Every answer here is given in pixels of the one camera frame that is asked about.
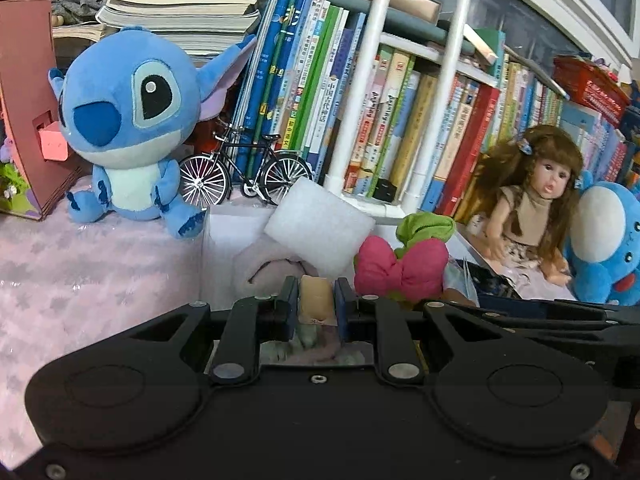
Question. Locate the miniature black bicycle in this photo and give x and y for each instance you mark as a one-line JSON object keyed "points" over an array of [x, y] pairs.
{"points": [[282, 180]]}

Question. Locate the pink star-patterned blanket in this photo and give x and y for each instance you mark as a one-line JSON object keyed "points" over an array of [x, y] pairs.
{"points": [[100, 270]]}

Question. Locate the purple cloth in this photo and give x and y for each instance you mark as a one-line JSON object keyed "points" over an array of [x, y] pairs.
{"points": [[320, 345]]}

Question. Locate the blue big-eared alien plush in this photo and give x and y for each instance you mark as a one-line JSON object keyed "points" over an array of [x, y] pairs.
{"points": [[125, 110]]}

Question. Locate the dark green lying book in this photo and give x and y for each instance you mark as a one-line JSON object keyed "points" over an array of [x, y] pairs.
{"points": [[415, 25]]}

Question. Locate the long-haired baby doll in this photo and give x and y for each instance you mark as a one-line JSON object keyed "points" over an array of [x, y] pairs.
{"points": [[530, 195]]}

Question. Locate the green toy figures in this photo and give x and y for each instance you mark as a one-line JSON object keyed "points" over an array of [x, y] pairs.
{"points": [[10, 180]]}

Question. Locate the stack of lying books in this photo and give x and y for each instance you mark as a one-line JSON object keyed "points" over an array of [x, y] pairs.
{"points": [[190, 15]]}

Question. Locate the red-brown wooden house model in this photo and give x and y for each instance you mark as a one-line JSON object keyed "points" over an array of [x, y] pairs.
{"points": [[25, 60]]}

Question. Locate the row of upright books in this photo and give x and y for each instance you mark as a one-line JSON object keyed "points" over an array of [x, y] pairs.
{"points": [[310, 85]]}

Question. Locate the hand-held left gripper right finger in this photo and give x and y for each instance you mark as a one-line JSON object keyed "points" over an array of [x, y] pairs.
{"points": [[345, 310]]}

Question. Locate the blue white-bellied plush toy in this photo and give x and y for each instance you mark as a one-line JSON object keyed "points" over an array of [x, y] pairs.
{"points": [[615, 270]]}

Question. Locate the red plastic basket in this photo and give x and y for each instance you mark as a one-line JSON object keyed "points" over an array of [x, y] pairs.
{"points": [[590, 90]]}

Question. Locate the pink and green plush toy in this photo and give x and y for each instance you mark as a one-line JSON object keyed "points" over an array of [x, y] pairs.
{"points": [[400, 270]]}

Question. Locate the beige soft toy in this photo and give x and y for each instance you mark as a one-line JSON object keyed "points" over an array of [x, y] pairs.
{"points": [[315, 300]]}

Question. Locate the dark blue floral cloth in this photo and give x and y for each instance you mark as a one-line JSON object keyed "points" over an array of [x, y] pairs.
{"points": [[492, 285]]}

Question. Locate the green ruffled cloth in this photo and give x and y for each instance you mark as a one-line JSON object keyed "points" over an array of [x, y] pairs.
{"points": [[425, 225]]}

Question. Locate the white foam block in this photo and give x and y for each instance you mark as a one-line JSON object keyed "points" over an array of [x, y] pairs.
{"points": [[320, 225]]}

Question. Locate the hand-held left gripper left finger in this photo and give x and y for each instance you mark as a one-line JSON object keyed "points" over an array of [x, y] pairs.
{"points": [[287, 310]]}

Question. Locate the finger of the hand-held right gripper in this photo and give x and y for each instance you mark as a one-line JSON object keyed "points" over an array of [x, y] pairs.
{"points": [[590, 330]]}

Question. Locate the white cardboard box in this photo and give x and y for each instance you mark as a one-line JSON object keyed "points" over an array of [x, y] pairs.
{"points": [[225, 250]]}

